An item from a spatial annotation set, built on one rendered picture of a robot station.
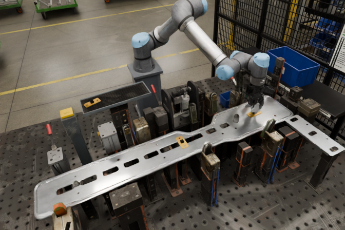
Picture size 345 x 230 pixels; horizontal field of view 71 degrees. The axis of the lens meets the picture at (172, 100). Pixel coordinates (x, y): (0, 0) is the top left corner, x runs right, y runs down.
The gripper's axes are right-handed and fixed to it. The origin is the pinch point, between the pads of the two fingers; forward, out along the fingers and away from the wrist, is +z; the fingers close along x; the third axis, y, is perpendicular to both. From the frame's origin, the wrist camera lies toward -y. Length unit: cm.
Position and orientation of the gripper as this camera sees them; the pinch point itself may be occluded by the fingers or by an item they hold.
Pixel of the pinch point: (254, 110)
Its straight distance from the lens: 145.7
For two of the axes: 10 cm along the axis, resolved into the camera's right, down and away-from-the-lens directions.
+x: 4.3, 5.3, -7.3
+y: -9.0, 3.1, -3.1
